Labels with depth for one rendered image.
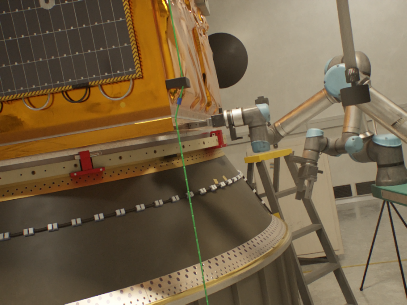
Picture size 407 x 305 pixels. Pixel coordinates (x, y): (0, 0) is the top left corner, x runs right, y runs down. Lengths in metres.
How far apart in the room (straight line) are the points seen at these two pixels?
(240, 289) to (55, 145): 0.91
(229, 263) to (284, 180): 3.95
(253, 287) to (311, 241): 3.94
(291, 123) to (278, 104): 7.83
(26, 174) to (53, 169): 0.10
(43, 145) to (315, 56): 8.56
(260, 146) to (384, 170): 0.69
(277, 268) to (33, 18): 1.45
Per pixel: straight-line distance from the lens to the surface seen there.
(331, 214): 6.01
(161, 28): 1.74
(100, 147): 2.00
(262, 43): 10.00
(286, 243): 2.38
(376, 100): 1.84
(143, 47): 1.69
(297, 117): 2.04
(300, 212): 5.96
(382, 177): 2.42
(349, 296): 4.01
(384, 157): 2.41
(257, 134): 1.97
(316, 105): 2.02
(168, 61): 1.72
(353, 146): 2.25
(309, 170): 2.25
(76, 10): 1.74
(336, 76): 1.84
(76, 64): 1.71
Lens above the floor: 1.71
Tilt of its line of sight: 3 degrees down
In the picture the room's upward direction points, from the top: 10 degrees counter-clockwise
